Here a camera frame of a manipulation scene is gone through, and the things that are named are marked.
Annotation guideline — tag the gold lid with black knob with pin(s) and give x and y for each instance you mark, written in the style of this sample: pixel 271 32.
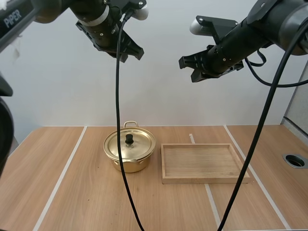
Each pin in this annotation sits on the gold lid with black knob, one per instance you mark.
pixel 143 144

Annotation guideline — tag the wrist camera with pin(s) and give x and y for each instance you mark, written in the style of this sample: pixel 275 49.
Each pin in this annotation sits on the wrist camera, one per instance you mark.
pixel 138 9
pixel 207 26

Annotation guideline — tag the shallow wooden tray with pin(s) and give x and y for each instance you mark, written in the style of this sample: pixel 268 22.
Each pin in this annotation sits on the shallow wooden tray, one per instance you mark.
pixel 199 161

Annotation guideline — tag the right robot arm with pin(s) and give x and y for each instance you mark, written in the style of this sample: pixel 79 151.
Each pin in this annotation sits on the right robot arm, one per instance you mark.
pixel 276 16

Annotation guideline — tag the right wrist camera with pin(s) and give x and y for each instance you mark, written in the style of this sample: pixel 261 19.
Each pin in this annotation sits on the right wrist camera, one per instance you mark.
pixel 207 26

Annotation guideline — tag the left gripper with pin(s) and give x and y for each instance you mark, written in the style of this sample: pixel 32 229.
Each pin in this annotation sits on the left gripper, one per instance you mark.
pixel 103 36

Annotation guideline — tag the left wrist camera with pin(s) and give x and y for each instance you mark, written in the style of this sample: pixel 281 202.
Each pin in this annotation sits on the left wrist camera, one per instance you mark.
pixel 138 9

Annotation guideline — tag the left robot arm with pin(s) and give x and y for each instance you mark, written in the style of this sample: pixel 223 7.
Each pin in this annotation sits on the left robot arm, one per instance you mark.
pixel 14 21

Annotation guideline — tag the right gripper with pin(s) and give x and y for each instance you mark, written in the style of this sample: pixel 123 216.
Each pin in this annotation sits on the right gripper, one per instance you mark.
pixel 223 57

